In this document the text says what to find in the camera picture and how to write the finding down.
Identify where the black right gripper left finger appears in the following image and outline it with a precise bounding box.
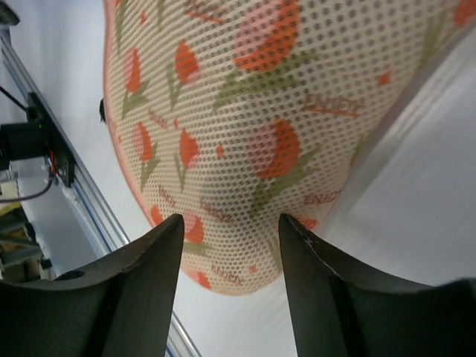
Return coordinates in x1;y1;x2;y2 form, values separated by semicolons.
1;214;184;356

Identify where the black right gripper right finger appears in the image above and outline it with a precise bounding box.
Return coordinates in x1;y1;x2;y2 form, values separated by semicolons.
278;214;475;356

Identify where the floral mesh bra laundry bag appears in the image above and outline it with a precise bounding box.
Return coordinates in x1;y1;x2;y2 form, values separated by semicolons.
103;0;475;296

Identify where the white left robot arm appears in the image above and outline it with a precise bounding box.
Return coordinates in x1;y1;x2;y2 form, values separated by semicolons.
1;121;49;170

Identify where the aluminium mounting rail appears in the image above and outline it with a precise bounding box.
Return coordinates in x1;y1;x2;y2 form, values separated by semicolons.
1;28;198;356

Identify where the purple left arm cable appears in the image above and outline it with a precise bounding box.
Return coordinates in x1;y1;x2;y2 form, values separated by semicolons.
0;178;60;204

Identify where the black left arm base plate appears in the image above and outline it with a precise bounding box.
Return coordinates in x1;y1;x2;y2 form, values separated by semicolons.
27;91;76;187

